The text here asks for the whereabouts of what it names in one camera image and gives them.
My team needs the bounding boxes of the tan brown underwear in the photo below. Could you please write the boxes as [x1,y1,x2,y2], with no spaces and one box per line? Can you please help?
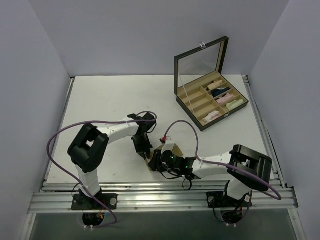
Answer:
[145,144,184,172]

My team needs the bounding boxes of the white underwear pink trim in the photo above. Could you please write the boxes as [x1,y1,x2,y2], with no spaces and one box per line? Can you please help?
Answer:
[201,110,220,124]

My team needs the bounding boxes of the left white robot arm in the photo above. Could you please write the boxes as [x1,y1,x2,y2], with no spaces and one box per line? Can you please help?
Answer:
[67,112,157,210]

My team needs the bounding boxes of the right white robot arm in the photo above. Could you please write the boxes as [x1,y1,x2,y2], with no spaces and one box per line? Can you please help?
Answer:
[146,143,273,207]

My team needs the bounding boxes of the navy rolled underwear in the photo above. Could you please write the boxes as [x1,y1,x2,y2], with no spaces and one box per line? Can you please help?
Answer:
[211,87,230,98]

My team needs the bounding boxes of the beige rolled underwear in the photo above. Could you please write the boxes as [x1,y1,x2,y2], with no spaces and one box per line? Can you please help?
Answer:
[206,80,223,91]

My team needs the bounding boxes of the pale green rolled underwear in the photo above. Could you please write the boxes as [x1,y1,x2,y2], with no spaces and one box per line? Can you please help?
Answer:
[225,99,244,111]

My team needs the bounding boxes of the pink rolled underwear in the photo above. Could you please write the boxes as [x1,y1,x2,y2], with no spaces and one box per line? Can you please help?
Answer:
[216,93,234,105]

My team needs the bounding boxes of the black compartment storage box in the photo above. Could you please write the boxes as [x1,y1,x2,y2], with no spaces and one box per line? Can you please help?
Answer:
[174,36,249,132]

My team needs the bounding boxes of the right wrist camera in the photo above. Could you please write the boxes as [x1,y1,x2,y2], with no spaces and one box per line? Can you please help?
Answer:
[161,136,175,154]

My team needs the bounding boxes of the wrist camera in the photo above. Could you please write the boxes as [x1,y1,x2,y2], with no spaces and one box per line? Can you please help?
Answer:
[142,112,157,126]
[161,136,175,154]

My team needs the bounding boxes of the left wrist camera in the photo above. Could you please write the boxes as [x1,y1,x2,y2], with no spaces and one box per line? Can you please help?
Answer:
[142,112,157,126]

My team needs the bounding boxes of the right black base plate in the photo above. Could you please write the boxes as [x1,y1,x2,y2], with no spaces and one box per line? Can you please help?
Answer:
[206,191,252,209]

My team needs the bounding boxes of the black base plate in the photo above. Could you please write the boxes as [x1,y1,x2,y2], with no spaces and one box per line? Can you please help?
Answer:
[206,191,252,209]
[71,193,118,211]

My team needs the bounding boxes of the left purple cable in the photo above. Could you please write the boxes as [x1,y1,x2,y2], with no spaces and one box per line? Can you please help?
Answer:
[46,110,158,229]

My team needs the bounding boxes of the purple cable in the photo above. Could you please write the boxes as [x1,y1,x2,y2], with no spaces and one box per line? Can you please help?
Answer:
[162,120,282,223]
[46,110,158,229]

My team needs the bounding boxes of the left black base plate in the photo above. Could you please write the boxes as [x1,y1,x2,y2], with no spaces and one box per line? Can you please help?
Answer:
[71,193,118,211]

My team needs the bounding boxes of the aluminium rail frame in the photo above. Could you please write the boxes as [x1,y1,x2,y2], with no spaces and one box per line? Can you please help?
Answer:
[26,76,299,216]

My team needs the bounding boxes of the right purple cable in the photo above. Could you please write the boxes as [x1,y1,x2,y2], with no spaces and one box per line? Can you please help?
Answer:
[162,120,282,223]

